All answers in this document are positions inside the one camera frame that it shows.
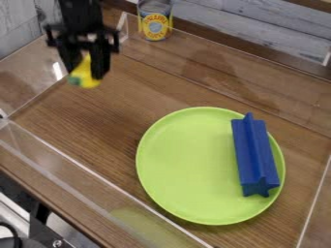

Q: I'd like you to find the green round plate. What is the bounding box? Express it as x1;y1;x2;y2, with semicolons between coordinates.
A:
136;107;285;226

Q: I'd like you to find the blue star-shaped block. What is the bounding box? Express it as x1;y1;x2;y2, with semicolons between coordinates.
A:
230;112;280;198

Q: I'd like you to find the clear acrylic tray wall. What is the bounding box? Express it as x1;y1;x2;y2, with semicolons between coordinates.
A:
0;11;331;248

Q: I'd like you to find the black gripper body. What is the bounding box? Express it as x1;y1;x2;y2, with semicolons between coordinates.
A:
44;0;121;54

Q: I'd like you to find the black cable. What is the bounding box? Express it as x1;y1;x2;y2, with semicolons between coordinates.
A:
0;222;22;248

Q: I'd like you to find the yellow labelled tin can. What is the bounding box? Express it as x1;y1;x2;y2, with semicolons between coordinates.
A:
137;0;173;42

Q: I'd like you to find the black metal table bracket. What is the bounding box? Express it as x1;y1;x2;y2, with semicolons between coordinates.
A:
28;202;74;248

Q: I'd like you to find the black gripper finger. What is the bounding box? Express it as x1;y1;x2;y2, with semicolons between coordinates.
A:
89;40;110;79
58;41;82;73

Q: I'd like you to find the yellow toy banana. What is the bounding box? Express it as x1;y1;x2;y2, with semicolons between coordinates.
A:
66;54;101;89

